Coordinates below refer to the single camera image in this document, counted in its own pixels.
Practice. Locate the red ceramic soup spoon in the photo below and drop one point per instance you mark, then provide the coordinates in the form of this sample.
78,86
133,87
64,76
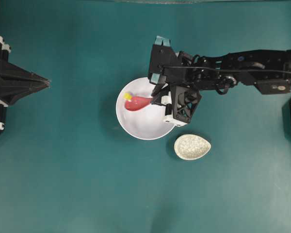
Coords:
137,103

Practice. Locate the speckled beige spoon rest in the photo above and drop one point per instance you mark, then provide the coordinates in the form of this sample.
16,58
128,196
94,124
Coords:
191,147

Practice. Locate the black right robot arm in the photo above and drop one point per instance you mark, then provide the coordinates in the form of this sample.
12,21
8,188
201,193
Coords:
269,71

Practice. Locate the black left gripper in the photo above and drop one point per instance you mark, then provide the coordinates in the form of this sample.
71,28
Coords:
15,83

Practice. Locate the white round bowl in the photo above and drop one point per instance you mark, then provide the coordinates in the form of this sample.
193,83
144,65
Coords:
144,124

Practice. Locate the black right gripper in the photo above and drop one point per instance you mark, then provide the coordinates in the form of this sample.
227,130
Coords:
172,89

